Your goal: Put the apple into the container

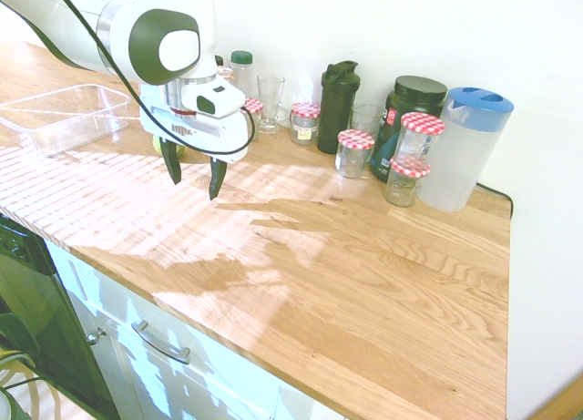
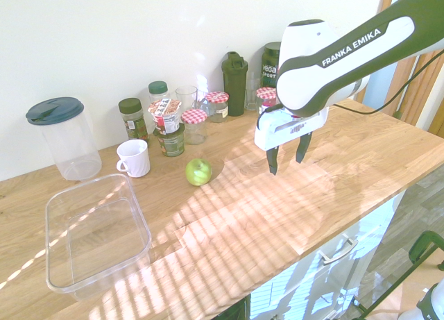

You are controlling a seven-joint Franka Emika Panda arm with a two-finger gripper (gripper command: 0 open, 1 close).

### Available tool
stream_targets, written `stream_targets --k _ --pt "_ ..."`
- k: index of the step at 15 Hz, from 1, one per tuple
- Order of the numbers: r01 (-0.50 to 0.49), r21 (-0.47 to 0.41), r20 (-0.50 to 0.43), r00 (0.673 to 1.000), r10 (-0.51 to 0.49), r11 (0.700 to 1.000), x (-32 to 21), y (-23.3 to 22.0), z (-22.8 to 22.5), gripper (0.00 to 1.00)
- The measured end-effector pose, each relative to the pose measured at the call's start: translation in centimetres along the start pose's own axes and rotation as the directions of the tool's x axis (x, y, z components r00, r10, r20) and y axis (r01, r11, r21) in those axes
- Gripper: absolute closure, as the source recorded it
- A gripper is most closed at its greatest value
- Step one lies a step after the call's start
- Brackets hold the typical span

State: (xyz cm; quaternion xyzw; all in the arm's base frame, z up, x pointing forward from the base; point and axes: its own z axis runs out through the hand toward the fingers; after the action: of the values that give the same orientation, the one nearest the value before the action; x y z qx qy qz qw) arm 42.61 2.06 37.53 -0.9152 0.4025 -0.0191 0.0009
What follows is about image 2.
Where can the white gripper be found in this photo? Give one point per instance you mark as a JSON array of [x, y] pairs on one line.
[[288, 130]]

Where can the green apple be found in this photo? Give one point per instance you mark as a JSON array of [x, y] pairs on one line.
[[197, 171]]

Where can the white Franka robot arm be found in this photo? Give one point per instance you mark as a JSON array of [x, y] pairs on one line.
[[347, 56]]

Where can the clear plastic rectangular container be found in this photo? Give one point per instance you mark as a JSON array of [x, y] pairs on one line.
[[104, 229]]

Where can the labelled jar red checked lid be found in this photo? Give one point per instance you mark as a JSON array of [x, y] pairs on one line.
[[218, 108], [265, 95]]

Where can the tall ribbed clear glass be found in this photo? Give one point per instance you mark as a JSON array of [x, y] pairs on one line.
[[253, 94]]

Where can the black shaker bottle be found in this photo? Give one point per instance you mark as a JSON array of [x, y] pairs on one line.
[[235, 87]]

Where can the black Vega Sport tub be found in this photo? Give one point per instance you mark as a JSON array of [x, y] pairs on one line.
[[270, 66]]

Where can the empty jar red checked lid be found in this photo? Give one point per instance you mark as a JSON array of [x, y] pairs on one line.
[[194, 125]]

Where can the clear drinking glass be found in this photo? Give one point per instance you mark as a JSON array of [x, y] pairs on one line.
[[186, 97]]

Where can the red white yogurt cup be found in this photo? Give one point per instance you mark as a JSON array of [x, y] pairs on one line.
[[168, 118]]

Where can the white cabinet drawers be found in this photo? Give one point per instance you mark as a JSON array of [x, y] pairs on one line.
[[312, 285]]

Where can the clear jar green lid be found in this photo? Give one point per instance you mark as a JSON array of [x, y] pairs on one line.
[[158, 91]]

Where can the white ribbed mug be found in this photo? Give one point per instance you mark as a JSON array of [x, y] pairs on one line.
[[136, 160]]

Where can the spice jar dark lid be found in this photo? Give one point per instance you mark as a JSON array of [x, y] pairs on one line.
[[134, 120]]

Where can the green metal stand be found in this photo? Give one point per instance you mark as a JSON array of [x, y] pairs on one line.
[[421, 245]]

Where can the clear pitcher dark lid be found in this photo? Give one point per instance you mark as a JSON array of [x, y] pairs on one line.
[[69, 143]]

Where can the wooden door frame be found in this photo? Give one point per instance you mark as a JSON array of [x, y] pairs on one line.
[[409, 91]]

